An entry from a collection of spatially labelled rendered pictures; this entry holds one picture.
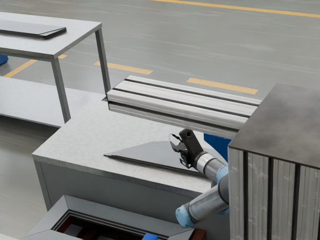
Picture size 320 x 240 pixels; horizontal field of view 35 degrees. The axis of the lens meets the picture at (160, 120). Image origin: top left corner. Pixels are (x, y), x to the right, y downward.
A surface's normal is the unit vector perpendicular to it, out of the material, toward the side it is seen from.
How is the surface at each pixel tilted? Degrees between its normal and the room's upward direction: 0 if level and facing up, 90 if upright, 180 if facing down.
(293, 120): 0
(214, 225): 90
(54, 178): 90
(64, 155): 0
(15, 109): 0
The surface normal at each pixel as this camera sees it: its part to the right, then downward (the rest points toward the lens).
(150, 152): -0.09, -0.85
